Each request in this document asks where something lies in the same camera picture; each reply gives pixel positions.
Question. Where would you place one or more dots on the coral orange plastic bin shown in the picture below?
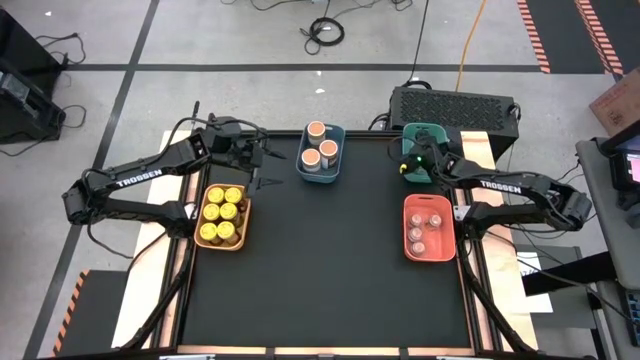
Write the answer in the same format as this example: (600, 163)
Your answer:
(445, 240)

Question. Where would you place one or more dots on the dark blue plastic bin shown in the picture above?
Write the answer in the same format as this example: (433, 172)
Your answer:
(337, 132)

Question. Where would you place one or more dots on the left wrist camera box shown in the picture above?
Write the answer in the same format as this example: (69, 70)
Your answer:
(224, 132)

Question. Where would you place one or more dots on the black upright rod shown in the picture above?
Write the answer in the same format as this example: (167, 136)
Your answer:
(196, 109)

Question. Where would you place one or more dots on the black aluminium table frame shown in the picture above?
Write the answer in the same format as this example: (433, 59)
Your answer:
(325, 340)

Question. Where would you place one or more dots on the white paper sheet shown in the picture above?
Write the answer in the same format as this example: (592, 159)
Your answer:
(537, 295)

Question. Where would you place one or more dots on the black flat beam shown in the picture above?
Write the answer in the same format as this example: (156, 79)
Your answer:
(575, 272)

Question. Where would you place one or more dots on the wooden table side board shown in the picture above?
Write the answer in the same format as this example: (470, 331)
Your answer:
(150, 280)
(500, 280)

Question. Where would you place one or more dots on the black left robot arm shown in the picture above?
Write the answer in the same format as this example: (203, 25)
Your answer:
(140, 180)

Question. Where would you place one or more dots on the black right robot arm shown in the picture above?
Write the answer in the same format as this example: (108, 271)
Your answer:
(515, 192)

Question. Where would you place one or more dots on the black laptop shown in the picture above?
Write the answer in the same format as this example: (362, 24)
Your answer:
(625, 170)

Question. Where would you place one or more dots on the grey desk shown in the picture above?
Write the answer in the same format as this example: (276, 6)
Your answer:
(605, 240)

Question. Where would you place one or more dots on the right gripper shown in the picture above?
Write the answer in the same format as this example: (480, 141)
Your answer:
(427, 152)

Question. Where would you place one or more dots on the black equipment cart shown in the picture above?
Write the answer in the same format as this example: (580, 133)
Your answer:
(25, 110)

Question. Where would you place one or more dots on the small yellow clip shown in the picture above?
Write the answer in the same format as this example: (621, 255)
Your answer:
(402, 169)

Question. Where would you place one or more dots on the black mat orange stripes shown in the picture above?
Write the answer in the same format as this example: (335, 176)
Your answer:
(565, 35)
(100, 310)

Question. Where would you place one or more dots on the teal plastic bin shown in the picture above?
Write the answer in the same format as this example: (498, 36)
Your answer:
(409, 132)

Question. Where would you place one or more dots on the yellow plastic bin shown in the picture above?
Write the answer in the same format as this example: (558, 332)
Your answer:
(245, 240)

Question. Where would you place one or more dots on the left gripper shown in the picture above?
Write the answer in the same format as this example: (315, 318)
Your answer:
(245, 152)

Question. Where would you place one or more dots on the black diagonal frame strut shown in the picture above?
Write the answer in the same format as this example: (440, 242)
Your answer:
(160, 305)
(492, 315)

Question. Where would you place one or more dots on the tan lid furikake jar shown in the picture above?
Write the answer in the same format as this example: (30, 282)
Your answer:
(328, 148)
(311, 158)
(316, 130)

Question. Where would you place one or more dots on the printed cardboard box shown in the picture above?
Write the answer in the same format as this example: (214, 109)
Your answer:
(620, 105)

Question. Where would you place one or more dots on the black computer tower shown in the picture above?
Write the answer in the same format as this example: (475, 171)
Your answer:
(450, 107)

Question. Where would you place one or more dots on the yellow lid chili onion jar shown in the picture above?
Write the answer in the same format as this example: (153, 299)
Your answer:
(228, 211)
(208, 230)
(233, 195)
(226, 230)
(211, 211)
(216, 195)

